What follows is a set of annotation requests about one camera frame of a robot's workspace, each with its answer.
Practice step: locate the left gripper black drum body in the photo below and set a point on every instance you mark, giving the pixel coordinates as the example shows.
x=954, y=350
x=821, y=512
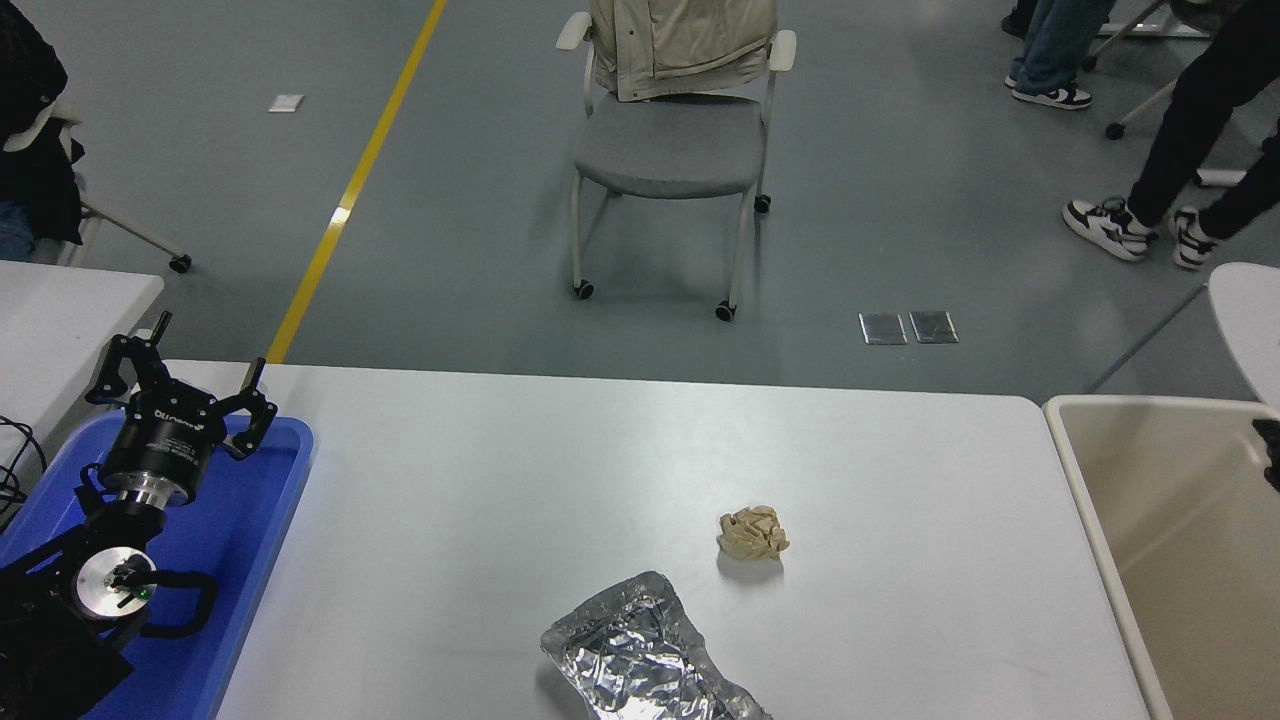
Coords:
x=160, y=445

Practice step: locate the silver foil tray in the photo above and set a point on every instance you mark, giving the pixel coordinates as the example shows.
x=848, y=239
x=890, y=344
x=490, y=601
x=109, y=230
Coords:
x=630, y=650

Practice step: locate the tan paper ball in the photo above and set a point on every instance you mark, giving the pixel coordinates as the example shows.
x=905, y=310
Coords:
x=752, y=533

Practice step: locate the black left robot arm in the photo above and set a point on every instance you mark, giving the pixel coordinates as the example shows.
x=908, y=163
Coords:
x=55, y=650

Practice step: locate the white rectangular side table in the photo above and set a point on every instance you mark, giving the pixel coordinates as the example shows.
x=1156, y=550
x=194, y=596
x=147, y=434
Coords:
x=60, y=320

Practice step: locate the blue plastic tray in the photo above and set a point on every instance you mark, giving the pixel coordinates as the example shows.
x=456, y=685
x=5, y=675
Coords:
x=250, y=520

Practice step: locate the white round table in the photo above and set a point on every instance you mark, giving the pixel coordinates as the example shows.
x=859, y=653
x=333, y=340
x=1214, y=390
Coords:
x=1250, y=320

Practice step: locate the large pale bin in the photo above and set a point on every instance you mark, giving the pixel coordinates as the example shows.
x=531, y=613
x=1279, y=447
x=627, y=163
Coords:
x=1180, y=560

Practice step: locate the person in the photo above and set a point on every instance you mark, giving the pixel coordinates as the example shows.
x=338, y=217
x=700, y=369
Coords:
x=1020, y=20
x=1190, y=130
x=1060, y=40
x=12, y=235

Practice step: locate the black jacket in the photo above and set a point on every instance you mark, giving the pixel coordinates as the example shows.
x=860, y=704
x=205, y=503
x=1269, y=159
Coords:
x=55, y=190

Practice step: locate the white swivel chair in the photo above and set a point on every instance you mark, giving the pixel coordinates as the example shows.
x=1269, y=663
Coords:
x=1114, y=131

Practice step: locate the metal floor plate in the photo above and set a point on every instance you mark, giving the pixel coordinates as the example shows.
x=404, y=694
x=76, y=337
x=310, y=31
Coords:
x=935, y=327
x=883, y=328

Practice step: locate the beige jacket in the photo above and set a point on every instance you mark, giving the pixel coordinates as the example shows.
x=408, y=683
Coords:
x=680, y=45

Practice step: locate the white frame castor chair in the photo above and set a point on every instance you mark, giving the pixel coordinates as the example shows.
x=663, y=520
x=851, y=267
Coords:
x=180, y=264

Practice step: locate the grey seat white frame chair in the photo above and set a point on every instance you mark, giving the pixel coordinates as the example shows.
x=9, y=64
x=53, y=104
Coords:
x=665, y=150

